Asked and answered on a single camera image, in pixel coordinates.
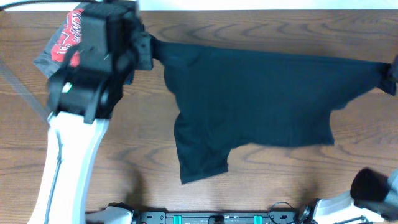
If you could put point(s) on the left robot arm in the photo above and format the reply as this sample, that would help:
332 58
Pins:
82 95

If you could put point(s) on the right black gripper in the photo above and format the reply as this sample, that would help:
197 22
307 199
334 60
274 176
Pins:
393 73

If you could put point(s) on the black t-shirt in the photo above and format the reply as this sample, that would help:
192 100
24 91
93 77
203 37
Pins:
227 98

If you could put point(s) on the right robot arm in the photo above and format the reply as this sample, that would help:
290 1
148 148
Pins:
319 85

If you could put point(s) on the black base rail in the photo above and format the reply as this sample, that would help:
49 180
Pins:
160 217

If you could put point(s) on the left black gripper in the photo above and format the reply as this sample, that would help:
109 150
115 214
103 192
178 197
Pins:
147 60

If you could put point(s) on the grey folded garment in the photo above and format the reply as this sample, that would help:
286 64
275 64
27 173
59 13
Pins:
44 61

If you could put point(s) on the red printed t-shirt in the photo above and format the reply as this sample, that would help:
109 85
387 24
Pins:
70 35

